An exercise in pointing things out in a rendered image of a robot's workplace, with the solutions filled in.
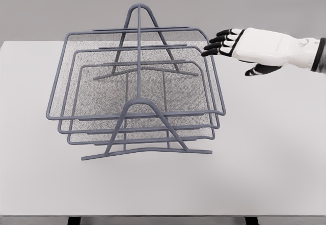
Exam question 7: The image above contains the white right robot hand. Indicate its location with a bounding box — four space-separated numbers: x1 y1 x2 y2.
201 27 290 77

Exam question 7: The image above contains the large grey mesh tray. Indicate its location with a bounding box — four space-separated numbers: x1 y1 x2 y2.
45 26 227 122

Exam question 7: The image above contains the medium grey mesh tray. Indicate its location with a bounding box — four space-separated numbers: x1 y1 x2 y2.
58 45 221 135

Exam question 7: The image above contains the small grey mesh tray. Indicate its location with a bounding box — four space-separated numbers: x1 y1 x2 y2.
66 60 214 145

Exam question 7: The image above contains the grey wire rack frame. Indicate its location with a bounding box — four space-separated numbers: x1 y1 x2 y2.
81 3 213 161

